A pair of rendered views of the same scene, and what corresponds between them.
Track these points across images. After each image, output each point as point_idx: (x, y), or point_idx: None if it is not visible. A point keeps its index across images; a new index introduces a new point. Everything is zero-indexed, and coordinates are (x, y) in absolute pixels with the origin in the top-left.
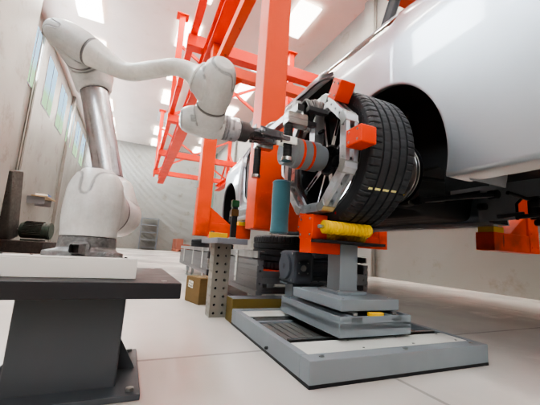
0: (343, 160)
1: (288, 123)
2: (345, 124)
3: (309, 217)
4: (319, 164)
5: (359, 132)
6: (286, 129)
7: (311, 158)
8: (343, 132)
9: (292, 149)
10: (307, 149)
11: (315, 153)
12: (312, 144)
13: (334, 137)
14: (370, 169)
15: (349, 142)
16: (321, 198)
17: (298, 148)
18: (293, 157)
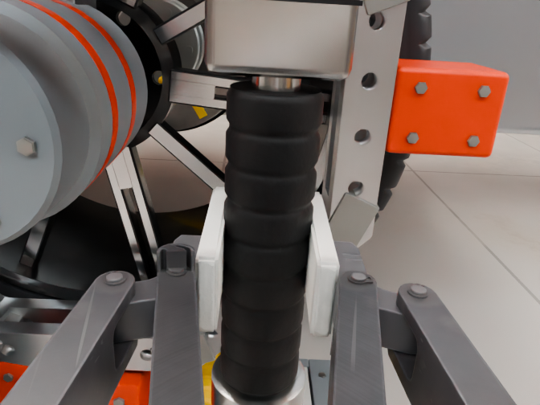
0: (368, 210)
1: (305, 78)
2: (401, 32)
3: (119, 400)
4: (124, 148)
5: (492, 120)
6: (304, 161)
7: (120, 147)
8: (377, 66)
9: (70, 152)
10: (117, 104)
11: (134, 108)
12: (112, 50)
13: None
14: (385, 206)
15: (416, 141)
16: (47, 235)
17: (88, 121)
18: (63, 196)
